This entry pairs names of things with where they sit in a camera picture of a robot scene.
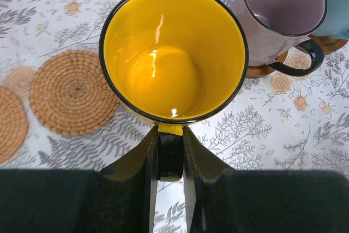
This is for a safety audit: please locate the purple mug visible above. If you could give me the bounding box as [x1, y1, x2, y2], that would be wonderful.
[230, 0, 327, 77]

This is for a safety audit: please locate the blue mug cream inside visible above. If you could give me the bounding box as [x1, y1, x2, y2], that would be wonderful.
[312, 0, 348, 40]

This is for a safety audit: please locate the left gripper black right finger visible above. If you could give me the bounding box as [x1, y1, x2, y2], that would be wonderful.
[183, 127, 348, 232]

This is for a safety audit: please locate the dark brown wooden coaster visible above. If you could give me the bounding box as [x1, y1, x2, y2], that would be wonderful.
[309, 34, 348, 55]
[246, 51, 288, 79]

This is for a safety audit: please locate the light woven coaster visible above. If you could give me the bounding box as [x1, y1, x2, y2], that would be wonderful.
[1, 86, 29, 164]
[29, 50, 119, 136]

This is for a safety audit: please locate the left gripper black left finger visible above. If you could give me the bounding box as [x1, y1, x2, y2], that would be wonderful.
[1, 128, 158, 232]

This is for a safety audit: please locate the yellow glass cup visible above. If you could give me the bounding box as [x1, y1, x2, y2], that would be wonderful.
[99, 0, 249, 181]

